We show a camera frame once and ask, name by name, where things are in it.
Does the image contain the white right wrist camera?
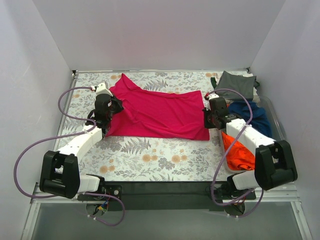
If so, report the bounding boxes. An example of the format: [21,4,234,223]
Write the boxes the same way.
[204,93,219,110]

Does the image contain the grey folded t-shirt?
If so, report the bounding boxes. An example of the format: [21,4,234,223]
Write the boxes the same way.
[216,70,256,101]

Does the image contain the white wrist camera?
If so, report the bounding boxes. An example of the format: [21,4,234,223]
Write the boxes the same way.
[204,93,219,110]
[90,82,113,97]

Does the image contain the floral patterned table mat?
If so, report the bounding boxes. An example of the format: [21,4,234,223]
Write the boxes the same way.
[59,71,231,182]

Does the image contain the pink t-shirt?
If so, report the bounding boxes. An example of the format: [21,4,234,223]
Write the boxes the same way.
[107,74,210,141]

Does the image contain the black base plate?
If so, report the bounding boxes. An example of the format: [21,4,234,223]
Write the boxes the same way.
[77,181,258,213]

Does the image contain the aluminium front rail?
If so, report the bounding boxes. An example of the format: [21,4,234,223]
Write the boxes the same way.
[31,182,301,203]

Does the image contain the orange t-shirt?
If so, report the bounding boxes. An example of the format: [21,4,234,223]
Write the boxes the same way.
[226,141,255,171]

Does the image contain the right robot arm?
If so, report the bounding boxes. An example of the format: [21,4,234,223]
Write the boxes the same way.
[203,93,298,200]

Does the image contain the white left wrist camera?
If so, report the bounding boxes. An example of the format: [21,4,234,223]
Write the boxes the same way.
[90,82,113,97]

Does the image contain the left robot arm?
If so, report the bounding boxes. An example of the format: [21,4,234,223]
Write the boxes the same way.
[39,90,124,200]

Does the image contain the blue t-shirt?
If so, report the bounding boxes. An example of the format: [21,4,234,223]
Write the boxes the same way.
[228,101,273,138]

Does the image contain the clear plastic bin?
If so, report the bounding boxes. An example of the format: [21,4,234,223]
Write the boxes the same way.
[223,96,286,173]

